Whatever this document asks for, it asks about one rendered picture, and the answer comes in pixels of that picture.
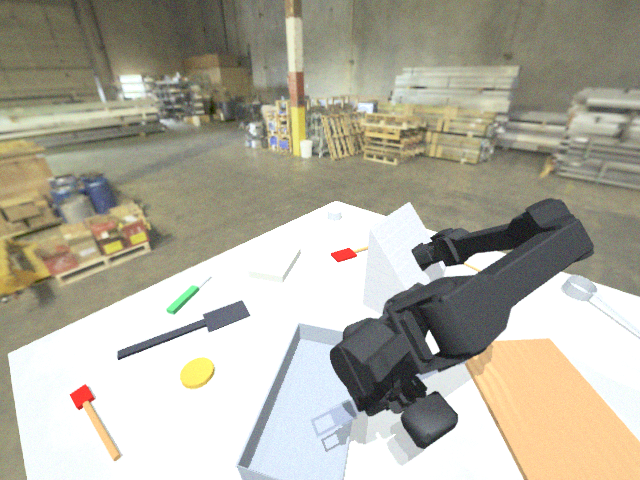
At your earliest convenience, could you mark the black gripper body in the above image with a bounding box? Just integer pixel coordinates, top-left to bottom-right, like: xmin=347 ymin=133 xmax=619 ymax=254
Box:
xmin=343 ymin=317 xmax=459 ymax=449

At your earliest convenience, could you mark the grey saucepan with long handle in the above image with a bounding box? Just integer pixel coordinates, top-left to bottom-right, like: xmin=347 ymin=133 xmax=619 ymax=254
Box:
xmin=562 ymin=275 xmax=640 ymax=334

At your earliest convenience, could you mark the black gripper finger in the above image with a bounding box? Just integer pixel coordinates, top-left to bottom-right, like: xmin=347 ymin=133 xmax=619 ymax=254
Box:
xmin=386 ymin=392 xmax=427 ymax=414

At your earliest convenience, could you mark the yellow flat disc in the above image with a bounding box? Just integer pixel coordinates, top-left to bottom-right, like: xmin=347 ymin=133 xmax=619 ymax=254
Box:
xmin=180 ymin=357 xmax=215 ymax=390

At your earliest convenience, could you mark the grey metal roasting tin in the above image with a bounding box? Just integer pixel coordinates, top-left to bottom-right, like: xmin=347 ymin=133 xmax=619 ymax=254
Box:
xmin=235 ymin=322 xmax=352 ymax=480

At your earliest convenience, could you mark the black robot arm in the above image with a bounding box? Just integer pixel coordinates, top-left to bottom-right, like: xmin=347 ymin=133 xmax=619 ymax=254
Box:
xmin=330 ymin=198 xmax=595 ymax=416

